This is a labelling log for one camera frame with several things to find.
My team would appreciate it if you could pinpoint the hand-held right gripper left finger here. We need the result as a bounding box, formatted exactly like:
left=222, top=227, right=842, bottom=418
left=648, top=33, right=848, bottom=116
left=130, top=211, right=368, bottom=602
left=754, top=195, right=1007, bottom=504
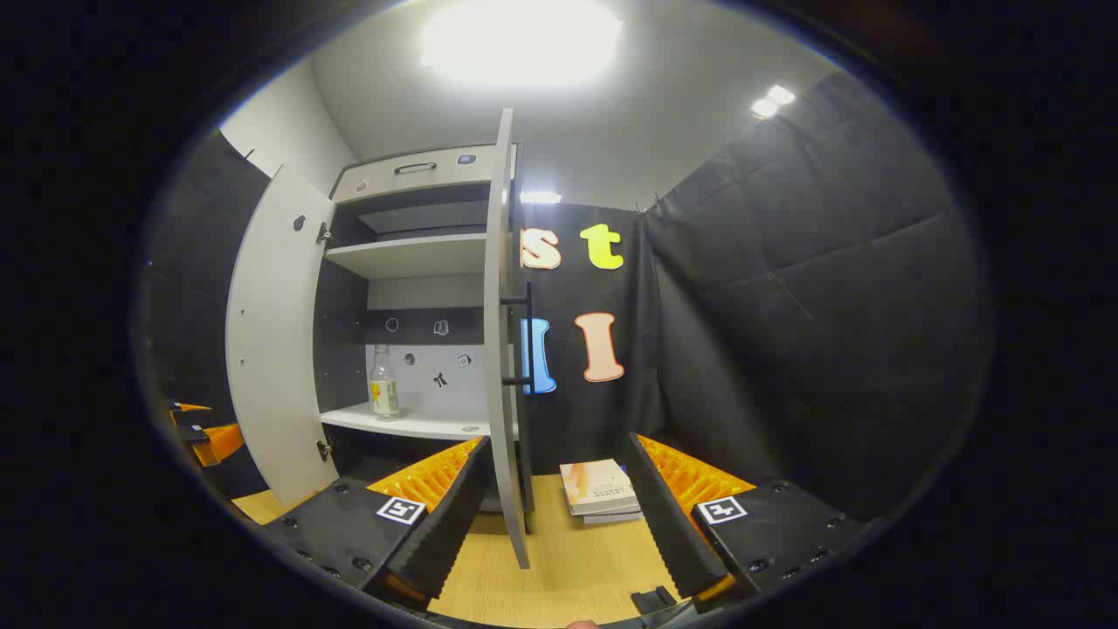
left=262, top=434, right=497, bottom=612

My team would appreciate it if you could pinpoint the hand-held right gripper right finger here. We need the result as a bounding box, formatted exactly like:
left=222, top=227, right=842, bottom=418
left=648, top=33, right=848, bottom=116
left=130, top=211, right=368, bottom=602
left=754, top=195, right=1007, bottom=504
left=625, top=432, right=879, bottom=612

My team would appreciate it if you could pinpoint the grey cabinet door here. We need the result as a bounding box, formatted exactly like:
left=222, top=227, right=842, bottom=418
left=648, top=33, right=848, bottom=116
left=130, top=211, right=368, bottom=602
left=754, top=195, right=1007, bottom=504
left=225, top=164, right=340, bottom=508
left=483, top=108, right=535, bottom=569

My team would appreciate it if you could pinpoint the clear plastic bottle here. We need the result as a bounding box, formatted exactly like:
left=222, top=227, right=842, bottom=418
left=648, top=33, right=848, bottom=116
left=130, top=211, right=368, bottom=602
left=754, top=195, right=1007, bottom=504
left=369, top=343, right=402, bottom=422

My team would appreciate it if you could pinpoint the grey wooden cabinet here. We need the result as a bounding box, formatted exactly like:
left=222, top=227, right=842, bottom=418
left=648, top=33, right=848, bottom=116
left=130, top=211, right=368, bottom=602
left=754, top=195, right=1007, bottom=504
left=316, top=144, right=522, bottom=516

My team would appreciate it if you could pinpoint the grey cabinet drawer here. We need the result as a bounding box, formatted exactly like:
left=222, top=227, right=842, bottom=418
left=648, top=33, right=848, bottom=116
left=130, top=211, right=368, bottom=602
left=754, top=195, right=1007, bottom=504
left=330, top=145, right=516, bottom=204

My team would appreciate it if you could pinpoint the beige book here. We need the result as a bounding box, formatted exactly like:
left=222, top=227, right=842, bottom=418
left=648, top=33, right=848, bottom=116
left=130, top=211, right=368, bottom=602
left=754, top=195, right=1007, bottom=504
left=560, top=460, right=643, bottom=516

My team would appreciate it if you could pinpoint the black backdrop cloth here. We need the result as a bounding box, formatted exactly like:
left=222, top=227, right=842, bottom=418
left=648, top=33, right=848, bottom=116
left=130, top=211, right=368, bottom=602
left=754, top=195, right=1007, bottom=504
left=520, top=70, right=997, bottom=525
left=144, top=131, right=272, bottom=499

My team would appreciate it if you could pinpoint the large ceiling light panel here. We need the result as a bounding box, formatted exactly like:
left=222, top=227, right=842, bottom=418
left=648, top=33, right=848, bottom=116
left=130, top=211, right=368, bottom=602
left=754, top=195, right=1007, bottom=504
left=419, top=0, right=625, bottom=88

